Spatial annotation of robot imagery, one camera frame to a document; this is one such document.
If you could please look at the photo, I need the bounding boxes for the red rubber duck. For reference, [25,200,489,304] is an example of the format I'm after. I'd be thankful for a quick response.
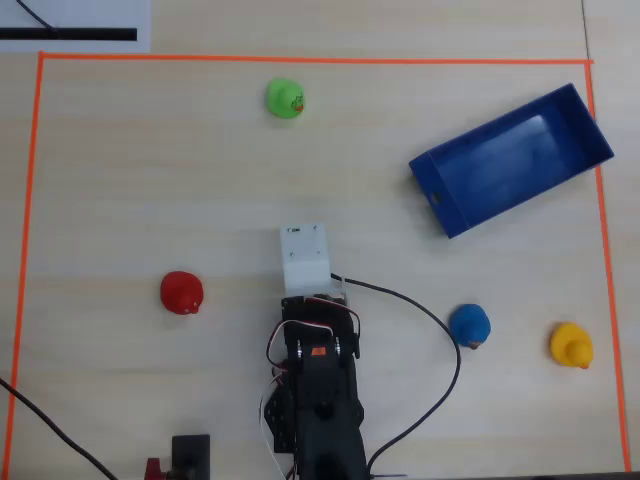
[159,270,206,317]

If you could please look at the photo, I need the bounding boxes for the blue rectangular plastic box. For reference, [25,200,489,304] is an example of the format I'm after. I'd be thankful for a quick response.
[407,82,615,240]

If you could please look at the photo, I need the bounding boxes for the thin black cable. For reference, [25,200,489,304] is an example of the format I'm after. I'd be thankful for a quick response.
[16,0,57,31]

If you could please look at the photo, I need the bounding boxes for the blue rubber duck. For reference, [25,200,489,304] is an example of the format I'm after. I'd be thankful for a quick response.
[448,302,493,351]

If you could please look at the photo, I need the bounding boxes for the black strip on paper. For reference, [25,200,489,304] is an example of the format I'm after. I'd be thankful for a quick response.
[0,27,138,42]

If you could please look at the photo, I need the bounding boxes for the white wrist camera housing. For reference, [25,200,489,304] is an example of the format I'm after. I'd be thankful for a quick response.
[279,221,350,307]

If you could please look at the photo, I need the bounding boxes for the yellow rubber duck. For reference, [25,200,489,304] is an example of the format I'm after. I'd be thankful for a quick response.
[549,321,595,372]

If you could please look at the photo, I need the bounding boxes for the orange tape strip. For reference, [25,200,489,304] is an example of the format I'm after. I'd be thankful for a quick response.
[38,50,595,67]
[583,61,633,474]
[2,51,46,480]

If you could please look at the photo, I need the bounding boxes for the green rubber duck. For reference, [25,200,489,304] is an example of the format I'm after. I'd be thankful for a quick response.
[264,77,307,121]

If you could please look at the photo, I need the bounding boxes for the red white servo wires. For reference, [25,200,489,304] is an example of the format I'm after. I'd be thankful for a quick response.
[258,294,362,480]

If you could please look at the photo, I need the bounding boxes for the black camera cable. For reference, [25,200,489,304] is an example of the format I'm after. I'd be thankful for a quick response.
[330,272,463,480]

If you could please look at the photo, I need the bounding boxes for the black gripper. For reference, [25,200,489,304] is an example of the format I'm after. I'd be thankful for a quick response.
[280,294,362,360]

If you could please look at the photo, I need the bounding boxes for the thick black cable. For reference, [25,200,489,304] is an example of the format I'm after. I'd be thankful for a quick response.
[0,376,120,480]

